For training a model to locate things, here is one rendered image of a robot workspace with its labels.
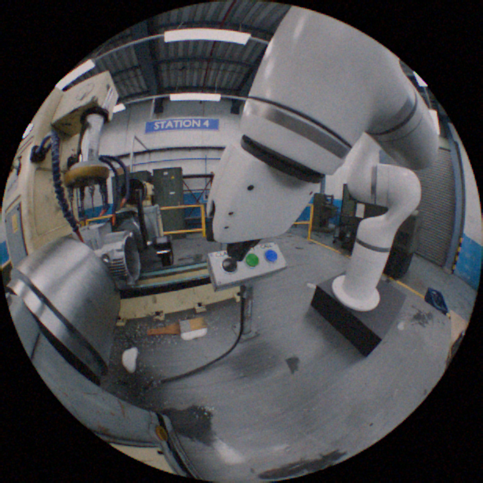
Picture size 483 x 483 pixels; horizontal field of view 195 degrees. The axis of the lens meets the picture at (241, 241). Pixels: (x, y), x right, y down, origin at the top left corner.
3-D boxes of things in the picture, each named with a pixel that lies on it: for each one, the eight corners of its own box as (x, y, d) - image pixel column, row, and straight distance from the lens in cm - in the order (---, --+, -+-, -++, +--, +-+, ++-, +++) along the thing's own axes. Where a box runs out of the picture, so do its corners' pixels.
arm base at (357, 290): (349, 272, 69) (360, 231, 63) (384, 295, 65) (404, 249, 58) (321, 287, 55) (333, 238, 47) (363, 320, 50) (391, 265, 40)
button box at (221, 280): (213, 292, 31) (216, 286, 25) (205, 263, 33) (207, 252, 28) (278, 274, 37) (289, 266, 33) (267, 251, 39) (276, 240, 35)
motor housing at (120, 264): (88, 300, 62) (67, 248, 56) (105, 274, 76) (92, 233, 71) (135, 295, 52) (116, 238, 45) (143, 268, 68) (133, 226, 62)
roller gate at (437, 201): (452, 270, 728) (456, 147, 784) (452, 274, 679) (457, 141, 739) (379, 237, 731) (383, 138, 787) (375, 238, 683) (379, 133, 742)
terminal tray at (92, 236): (76, 255, 60) (70, 234, 59) (90, 245, 68) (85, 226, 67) (102, 250, 53) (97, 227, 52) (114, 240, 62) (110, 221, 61)
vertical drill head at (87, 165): (56, 223, 58) (78, 89, 75) (83, 215, 72) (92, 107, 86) (96, 212, 47) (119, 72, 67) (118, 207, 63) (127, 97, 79)
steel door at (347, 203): (357, 231, 731) (364, 179, 730) (357, 231, 722) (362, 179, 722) (339, 226, 782) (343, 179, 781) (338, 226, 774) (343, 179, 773)
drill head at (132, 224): (103, 272, 80) (89, 219, 74) (126, 245, 114) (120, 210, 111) (150, 266, 70) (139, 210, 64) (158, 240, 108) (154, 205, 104)
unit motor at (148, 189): (126, 243, 107) (118, 179, 105) (137, 232, 137) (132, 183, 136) (162, 237, 100) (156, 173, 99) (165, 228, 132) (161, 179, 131)
